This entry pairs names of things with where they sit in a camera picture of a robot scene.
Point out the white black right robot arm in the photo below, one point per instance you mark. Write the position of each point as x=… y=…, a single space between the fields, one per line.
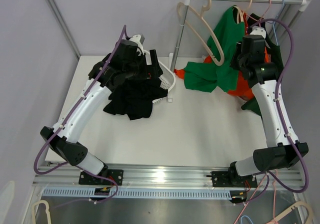
x=283 y=146

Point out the beige hanger under green shirt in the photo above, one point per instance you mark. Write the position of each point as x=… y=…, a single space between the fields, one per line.
x=240 y=12

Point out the white perforated plastic basket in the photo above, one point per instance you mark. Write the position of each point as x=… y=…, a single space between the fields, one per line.
x=168 y=80

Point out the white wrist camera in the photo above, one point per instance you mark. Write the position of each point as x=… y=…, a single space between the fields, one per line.
x=138 y=39
x=258 y=31

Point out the beige plastic hanger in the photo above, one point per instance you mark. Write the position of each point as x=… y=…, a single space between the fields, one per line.
x=202 y=26

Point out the pink wire hanger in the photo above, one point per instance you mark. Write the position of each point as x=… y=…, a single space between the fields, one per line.
x=265 y=11

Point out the aluminium mounting rail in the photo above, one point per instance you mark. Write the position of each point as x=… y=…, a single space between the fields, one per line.
x=139 y=176

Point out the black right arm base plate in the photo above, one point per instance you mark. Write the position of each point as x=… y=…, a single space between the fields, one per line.
x=226 y=179

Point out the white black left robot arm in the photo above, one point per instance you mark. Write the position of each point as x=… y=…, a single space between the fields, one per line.
x=128 y=61

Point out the dark green t shirt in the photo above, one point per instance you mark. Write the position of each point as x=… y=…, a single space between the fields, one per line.
x=274 y=52

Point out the white slotted cable duct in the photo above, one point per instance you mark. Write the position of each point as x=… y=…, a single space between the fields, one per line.
x=138 y=193

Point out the blue wire hanger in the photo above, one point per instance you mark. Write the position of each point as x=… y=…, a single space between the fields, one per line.
x=273 y=31

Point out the beige hanger bottom right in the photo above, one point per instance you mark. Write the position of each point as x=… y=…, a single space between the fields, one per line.
x=299 y=206

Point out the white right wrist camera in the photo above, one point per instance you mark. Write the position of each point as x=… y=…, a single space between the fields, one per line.
x=258 y=31

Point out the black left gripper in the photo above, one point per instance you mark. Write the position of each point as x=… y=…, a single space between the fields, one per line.
x=146 y=74

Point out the orange t shirt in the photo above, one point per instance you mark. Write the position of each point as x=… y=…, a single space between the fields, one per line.
x=206 y=76

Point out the black t shirt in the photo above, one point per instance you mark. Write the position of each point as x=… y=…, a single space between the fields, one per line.
x=135 y=98

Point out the white metal clothes rack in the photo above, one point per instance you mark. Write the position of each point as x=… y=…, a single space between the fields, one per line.
x=303 y=4

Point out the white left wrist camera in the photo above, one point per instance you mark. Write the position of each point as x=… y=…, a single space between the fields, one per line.
x=138 y=39

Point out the pink hanger bottom right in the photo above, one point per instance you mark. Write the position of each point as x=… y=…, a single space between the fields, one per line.
x=261 y=210

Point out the blue hanger bottom right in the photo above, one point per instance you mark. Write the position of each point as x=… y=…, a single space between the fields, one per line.
x=245 y=219

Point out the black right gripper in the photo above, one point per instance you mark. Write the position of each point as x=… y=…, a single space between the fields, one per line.
x=234 y=63

